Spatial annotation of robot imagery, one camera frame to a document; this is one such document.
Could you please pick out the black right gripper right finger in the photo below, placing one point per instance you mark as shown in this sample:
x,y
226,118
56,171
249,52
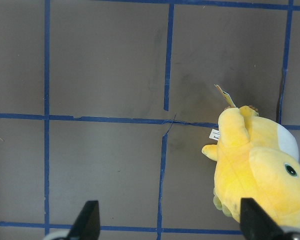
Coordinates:
x,y
255,223

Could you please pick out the yellow plush toy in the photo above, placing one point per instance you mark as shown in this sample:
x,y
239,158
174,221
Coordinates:
x,y
255,158

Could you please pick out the blue yellow hang tag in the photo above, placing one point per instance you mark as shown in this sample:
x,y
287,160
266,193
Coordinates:
x,y
226,96

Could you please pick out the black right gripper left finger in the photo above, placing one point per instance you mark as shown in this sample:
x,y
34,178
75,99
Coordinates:
x,y
87,225

